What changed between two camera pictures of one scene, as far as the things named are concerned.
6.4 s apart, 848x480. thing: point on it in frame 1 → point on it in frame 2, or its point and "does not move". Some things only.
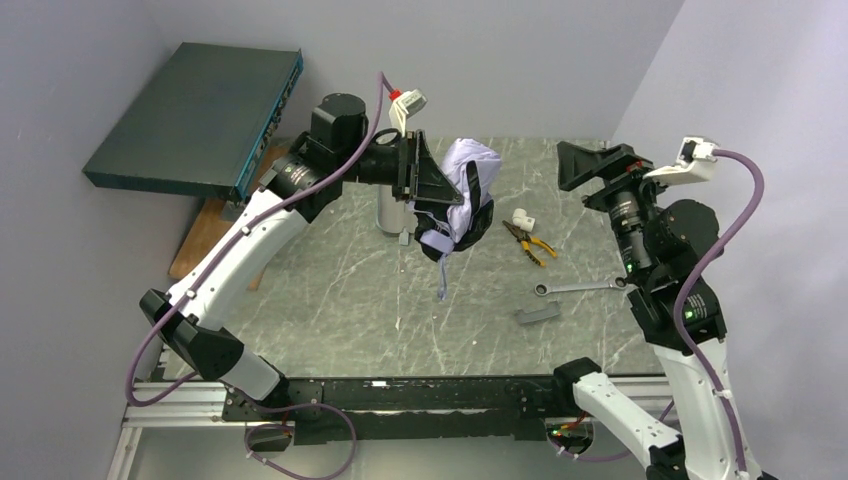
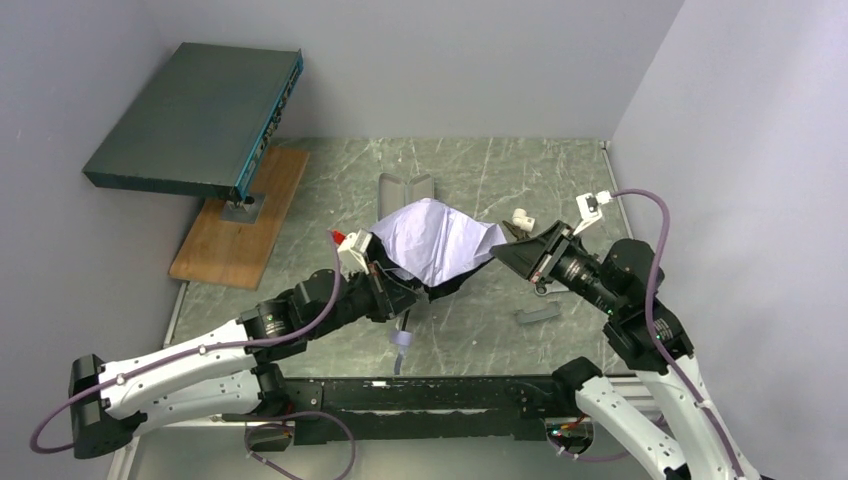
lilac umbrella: x=444 y=227 → x=430 y=244
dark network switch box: x=209 y=125 does not move
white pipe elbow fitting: x=521 y=220 does not move
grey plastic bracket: x=553 y=309 does not move
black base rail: x=413 y=409 does not move
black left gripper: x=406 y=168 → x=385 y=290
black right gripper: x=614 y=180 → x=544 y=256
